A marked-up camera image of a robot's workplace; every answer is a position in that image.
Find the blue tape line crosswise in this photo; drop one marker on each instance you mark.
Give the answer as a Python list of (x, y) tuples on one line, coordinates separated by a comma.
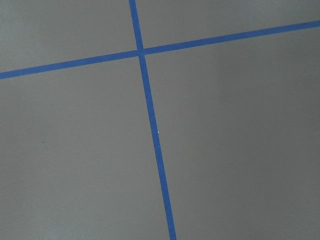
[(159, 49)]

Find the blue tape line lengthwise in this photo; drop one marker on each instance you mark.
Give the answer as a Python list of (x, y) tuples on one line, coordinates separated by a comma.
[(152, 120)]

